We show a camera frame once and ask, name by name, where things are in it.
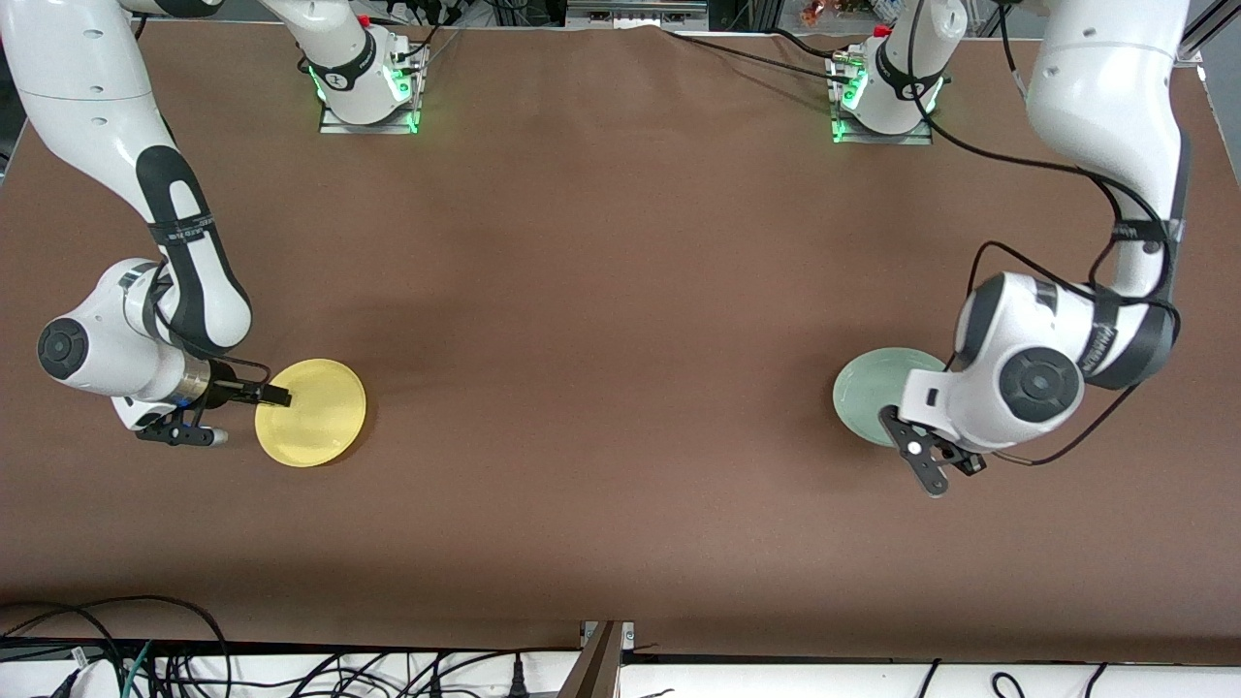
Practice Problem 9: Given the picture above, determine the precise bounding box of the green cable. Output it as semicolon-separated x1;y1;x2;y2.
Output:
124;640;154;698

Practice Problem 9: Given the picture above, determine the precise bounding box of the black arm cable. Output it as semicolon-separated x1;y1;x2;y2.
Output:
902;0;1184;468
141;254;274;389

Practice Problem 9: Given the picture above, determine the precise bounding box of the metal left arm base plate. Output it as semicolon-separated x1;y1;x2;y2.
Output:
831;116;935;146

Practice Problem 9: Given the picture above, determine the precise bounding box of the black looping floor cable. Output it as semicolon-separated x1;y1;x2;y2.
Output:
0;594;234;698

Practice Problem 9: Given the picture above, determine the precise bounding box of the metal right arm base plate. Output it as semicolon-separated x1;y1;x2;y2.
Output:
318;105;421;136

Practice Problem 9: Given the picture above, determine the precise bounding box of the pale green round plate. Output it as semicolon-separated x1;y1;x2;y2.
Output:
832;346;949;448

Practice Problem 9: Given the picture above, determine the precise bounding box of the aluminium extrusion beam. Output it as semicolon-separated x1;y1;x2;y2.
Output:
556;620;626;698

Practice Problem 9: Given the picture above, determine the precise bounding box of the white side table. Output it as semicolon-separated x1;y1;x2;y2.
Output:
0;648;1241;698

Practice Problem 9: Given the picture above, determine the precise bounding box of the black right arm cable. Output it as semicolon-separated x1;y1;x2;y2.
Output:
141;254;274;389

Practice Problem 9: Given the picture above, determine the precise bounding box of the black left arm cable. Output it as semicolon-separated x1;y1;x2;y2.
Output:
902;0;1184;468

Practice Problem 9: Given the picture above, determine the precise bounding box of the yellow round plate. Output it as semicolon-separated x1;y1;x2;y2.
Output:
254;359;367;468

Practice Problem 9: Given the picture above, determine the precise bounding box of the brown table cover mat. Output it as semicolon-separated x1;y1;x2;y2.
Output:
0;19;1241;665

